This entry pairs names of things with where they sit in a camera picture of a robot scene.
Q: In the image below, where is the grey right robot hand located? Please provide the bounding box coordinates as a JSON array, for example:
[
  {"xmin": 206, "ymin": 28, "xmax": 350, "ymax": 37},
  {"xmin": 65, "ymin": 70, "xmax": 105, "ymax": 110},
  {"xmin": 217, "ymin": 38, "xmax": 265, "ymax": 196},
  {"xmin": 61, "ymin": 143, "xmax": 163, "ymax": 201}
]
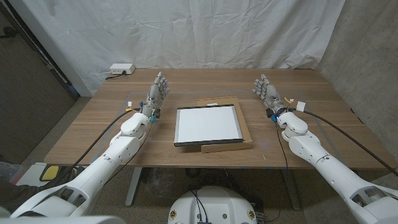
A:
[{"xmin": 252, "ymin": 73, "xmax": 289, "ymax": 118}]

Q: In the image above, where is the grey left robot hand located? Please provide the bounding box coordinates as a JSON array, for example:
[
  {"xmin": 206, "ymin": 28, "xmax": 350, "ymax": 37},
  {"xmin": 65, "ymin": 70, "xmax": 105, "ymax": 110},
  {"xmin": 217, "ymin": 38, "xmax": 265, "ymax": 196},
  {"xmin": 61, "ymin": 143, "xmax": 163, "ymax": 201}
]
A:
[{"xmin": 141, "ymin": 71, "xmax": 170, "ymax": 119}]

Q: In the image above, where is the small framed whiteboard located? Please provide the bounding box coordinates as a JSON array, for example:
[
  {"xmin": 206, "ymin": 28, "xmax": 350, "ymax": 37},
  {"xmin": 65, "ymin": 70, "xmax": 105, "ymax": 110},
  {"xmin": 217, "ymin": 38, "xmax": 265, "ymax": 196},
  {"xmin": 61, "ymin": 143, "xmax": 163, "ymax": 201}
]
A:
[{"xmin": 173, "ymin": 104, "xmax": 244, "ymax": 147}]

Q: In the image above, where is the white power outlet box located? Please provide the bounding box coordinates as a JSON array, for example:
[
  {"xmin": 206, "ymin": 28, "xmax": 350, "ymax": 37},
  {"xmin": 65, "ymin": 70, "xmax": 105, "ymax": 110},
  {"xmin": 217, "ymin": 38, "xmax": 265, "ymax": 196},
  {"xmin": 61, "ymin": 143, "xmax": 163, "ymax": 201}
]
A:
[{"xmin": 109, "ymin": 63, "xmax": 136, "ymax": 75}]

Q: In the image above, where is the flat brown cardboard box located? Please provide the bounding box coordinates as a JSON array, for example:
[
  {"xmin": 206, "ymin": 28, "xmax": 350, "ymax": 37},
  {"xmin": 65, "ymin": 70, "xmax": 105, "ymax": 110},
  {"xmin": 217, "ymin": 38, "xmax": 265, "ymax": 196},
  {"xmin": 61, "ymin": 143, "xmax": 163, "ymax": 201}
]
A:
[{"xmin": 196, "ymin": 96, "xmax": 254, "ymax": 154}]

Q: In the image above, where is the grey tape outline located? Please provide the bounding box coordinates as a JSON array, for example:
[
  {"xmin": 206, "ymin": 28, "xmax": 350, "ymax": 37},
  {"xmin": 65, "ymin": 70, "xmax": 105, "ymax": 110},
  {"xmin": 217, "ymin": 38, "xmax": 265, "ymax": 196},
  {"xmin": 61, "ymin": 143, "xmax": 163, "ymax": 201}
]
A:
[{"xmin": 90, "ymin": 90, "xmax": 348, "ymax": 169}]

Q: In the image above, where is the white cloth backdrop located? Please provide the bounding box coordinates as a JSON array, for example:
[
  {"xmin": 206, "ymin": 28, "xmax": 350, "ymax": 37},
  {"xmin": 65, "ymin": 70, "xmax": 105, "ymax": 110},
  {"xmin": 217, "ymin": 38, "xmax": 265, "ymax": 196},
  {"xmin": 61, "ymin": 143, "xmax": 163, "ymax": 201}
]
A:
[{"xmin": 9, "ymin": 0, "xmax": 346, "ymax": 97}]

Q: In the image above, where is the grey table leg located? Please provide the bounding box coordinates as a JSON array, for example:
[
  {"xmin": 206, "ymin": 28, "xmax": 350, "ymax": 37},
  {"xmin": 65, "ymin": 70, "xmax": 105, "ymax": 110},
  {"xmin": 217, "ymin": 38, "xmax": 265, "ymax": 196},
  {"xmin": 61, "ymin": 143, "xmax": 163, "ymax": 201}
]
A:
[
  {"xmin": 124, "ymin": 167, "xmax": 143, "ymax": 207},
  {"xmin": 281, "ymin": 169, "xmax": 302, "ymax": 212}
]

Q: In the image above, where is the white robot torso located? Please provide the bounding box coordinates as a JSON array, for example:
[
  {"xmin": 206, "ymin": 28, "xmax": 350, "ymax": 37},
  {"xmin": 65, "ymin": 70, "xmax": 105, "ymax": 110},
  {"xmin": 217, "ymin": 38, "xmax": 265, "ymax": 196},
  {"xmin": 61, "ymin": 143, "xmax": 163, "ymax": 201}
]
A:
[{"xmin": 167, "ymin": 185, "xmax": 258, "ymax": 224}]

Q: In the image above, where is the yellow black foot pedal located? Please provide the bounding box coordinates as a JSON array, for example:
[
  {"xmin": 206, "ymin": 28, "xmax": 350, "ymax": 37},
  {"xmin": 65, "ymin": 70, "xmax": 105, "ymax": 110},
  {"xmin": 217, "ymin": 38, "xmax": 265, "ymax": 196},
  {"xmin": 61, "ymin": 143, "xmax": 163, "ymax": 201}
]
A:
[{"xmin": 39, "ymin": 165, "xmax": 60, "ymax": 182}]

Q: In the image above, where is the dark brown door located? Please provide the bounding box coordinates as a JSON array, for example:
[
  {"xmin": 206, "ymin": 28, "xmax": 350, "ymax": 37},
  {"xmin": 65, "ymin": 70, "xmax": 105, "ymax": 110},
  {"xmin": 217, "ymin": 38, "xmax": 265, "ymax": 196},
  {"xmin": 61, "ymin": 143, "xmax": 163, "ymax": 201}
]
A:
[{"xmin": 0, "ymin": 2, "xmax": 80, "ymax": 166}]

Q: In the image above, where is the white pedal platform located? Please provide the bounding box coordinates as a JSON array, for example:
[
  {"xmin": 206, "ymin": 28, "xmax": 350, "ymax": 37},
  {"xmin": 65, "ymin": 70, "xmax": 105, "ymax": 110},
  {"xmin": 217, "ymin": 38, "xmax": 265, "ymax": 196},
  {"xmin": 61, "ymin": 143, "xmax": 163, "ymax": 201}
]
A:
[{"xmin": 15, "ymin": 162, "xmax": 47, "ymax": 187}]

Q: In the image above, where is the clear plastic bin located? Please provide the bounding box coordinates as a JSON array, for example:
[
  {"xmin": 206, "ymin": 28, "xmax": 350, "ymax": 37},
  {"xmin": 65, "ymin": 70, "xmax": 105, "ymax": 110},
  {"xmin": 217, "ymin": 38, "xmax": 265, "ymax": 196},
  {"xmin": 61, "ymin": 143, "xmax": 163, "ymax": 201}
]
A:
[{"xmin": 0, "ymin": 161, "xmax": 24, "ymax": 185}]

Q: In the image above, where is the left wrist yellow connector wire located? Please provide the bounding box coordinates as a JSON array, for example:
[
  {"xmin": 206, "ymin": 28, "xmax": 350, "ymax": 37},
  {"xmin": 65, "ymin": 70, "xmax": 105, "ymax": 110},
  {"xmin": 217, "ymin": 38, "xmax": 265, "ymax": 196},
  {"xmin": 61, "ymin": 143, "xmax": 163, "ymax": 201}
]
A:
[{"xmin": 125, "ymin": 101, "xmax": 141, "ymax": 113}]

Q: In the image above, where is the black outlet box cable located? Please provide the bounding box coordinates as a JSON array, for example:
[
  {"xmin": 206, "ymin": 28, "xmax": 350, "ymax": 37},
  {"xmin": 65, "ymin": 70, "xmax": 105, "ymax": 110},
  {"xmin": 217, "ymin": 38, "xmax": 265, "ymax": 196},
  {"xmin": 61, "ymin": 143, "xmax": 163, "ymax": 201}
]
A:
[{"xmin": 104, "ymin": 70, "xmax": 127, "ymax": 81}]

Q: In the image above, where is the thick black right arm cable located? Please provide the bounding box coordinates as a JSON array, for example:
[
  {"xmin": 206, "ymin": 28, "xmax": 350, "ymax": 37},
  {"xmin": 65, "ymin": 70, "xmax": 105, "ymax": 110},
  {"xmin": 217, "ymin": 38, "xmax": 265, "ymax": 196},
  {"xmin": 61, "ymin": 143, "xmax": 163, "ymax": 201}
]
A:
[{"xmin": 287, "ymin": 107, "xmax": 398, "ymax": 177}]

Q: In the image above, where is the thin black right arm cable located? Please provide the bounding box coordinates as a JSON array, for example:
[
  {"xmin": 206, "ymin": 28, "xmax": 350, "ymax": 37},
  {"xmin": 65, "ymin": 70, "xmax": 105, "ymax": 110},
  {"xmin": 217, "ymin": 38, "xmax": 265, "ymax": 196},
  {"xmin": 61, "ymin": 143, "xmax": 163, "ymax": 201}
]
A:
[{"xmin": 273, "ymin": 121, "xmax": 290, "ymax": 170}]

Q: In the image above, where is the black torso cable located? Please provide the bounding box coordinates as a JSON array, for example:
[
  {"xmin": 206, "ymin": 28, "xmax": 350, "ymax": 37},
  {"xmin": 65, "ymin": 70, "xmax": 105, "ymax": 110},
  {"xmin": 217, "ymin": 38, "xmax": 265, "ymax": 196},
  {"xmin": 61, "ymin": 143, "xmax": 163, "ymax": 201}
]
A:
[{"xmin": 189, "ymin": 189, "xmax": 203, "ymax": 223}]

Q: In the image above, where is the blue torso cable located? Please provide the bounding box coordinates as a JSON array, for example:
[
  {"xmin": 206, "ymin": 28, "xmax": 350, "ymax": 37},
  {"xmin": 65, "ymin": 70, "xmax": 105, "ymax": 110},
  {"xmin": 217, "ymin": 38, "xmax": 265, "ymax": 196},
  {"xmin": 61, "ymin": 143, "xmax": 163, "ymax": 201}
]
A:
[{"xmin": 195, "ymin": 194, "xmax": 210, "ymax": 223}]

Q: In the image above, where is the black door handle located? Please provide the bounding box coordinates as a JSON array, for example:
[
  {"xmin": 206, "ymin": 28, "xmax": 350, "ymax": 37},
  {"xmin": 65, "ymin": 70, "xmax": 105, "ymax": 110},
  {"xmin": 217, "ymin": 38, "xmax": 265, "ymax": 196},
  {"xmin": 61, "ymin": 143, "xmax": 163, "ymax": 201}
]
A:
[{"xmin": 0, "ymin": 26, "xmax": 18, "ymax": 40}]

